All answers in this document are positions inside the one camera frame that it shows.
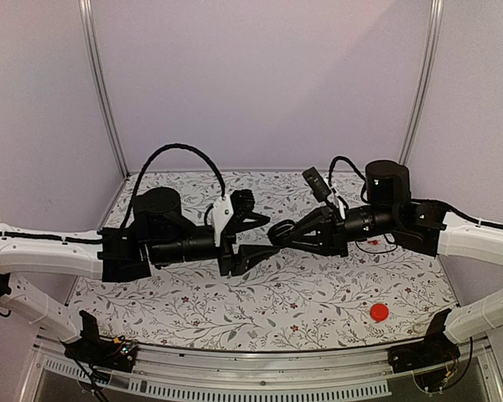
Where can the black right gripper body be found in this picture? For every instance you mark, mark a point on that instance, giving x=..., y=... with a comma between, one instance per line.
x=338, y=223

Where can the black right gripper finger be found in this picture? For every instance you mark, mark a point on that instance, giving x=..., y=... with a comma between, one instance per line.
x=315, y=220
x=318, y=244

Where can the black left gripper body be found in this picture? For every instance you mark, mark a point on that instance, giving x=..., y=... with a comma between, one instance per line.
x=225, y=260

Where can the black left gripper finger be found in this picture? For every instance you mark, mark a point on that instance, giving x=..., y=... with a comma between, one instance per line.
x=244, y=220
x=248, y=256

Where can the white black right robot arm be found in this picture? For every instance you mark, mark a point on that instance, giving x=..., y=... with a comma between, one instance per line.
x=425, y=226

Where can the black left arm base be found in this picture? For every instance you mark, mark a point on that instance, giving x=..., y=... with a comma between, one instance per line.
x=118, y=354

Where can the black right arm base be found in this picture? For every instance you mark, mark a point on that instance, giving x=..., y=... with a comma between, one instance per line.
x=435, y=348

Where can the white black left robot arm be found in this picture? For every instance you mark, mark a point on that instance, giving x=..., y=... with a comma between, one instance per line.
x=159, y=236

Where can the floral patterned table mat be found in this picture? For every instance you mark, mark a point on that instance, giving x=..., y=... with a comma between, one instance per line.
x=292, y=301

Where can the red round bottle cap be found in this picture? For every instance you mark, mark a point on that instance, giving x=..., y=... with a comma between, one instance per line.
x=379, y=312

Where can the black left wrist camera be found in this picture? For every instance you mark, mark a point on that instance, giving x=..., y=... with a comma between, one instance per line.
x=242, y=202

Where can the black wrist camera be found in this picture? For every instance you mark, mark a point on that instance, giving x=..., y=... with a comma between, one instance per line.
x=319, y=187
x=242, y=202

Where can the white left camera bracket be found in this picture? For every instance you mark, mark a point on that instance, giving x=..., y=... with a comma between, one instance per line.
x=221, y=215

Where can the white camera bracket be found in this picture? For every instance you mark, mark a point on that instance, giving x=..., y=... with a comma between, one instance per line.
x=221, y=215
x=336, y=203

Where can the white right camera bracket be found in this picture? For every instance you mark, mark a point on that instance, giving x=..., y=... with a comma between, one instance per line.
x=336, y=203

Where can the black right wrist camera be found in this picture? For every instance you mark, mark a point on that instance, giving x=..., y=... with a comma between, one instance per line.
x=319, y=187

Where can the aluminium front rail frame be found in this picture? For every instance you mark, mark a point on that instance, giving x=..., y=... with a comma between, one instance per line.
x=179, y=374

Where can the aluminium back right post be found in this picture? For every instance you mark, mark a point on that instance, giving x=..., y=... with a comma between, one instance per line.
x=424, y=79

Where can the aluminium post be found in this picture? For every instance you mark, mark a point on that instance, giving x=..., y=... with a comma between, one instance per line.
x=94, y=59
x=424, y=79

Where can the aluminium back left post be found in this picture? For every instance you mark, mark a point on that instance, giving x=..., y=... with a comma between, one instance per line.
x=94, y=59

